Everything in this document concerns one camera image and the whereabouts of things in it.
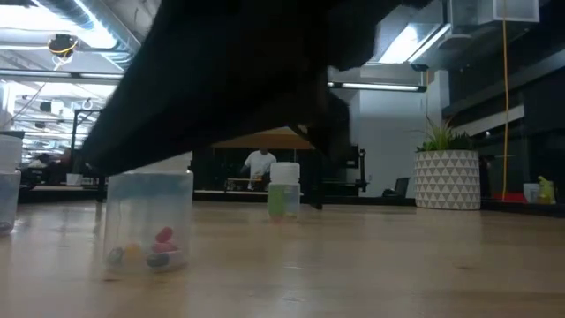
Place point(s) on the green spray bottle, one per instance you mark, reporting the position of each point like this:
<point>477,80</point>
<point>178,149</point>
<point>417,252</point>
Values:
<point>546,190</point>

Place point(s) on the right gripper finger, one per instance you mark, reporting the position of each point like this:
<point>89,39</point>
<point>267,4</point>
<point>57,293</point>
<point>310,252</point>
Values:
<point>212,75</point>

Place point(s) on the red mat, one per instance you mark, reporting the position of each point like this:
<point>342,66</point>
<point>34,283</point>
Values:
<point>507,197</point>

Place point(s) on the person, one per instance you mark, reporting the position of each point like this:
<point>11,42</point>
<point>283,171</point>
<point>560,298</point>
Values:
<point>44,161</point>
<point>259,165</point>

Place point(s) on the ceiling light tube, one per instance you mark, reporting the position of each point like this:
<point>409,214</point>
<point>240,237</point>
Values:
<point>97,75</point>
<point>379,87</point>

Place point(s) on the wooden shelf black frame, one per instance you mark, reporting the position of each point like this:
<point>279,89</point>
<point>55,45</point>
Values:
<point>265,140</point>

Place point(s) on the white cup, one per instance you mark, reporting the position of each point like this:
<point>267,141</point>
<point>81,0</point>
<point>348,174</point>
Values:
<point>531,193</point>

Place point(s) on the silver ceiling duct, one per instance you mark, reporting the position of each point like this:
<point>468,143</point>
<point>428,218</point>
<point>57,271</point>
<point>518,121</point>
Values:
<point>424,35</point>

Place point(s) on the black chair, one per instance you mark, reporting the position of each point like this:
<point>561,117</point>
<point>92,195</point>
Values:
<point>399,187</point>

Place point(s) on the black equipment stand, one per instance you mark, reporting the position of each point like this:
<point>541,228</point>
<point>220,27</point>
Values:
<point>359,172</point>

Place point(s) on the small clear pill bottle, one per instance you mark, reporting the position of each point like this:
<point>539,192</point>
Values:
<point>9,194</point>
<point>148,221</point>

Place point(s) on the black aluminium table frame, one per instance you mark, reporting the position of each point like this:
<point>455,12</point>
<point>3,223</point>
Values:
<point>375,201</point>

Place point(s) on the small clear bottle green label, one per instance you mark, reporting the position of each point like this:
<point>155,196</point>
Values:
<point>284,194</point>

